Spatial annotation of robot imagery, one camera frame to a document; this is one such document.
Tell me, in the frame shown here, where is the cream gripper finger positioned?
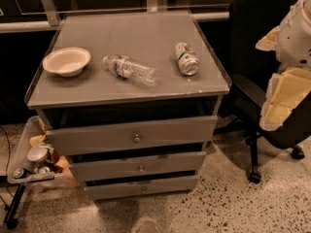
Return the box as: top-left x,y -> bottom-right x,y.
256,26 -> 279,51
259,67 -> 311,131

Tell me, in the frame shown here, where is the silver metal railing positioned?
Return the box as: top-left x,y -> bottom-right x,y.
0,0 -> 228,34

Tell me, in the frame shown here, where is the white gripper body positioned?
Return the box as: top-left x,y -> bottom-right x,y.
276,0 -> 311,68

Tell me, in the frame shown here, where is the clear plastic trash bin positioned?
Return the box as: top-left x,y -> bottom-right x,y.
8,116 -> 79,189

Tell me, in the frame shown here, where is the silver green soda can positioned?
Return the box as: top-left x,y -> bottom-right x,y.
174,42 -> 199,76

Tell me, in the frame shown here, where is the grey drawer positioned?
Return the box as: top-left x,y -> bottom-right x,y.
47,116 -> 217,155
69,151 -> 206,182
84,176 -> 198,200

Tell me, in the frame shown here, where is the clear plastic water bottle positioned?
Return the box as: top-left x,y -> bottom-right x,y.
103,54 -> 156,86

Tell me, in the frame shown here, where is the black bin stand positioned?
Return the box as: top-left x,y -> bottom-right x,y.
4,184 -> 25,230

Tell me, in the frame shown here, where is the grey top drawer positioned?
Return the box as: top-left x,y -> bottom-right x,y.
47,116 -> 217,155

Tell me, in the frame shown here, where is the grey drawer cabinet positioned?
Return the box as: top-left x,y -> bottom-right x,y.
25,13 -> 230,188

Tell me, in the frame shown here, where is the grey bottom drawer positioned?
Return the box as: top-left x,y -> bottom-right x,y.
84,176 -> 198,200

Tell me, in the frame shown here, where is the round silver lid in bin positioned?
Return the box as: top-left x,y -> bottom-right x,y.
27,145 -> 49,163

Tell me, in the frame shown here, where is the black office chair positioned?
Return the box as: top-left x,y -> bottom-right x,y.
219,0 -> 311,183

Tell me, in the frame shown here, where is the silver can in bin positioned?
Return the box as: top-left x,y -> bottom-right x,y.
13,168 -> 27,179

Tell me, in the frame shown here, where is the white paper bowl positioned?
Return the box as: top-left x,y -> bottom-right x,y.
43,47 -> 90,78

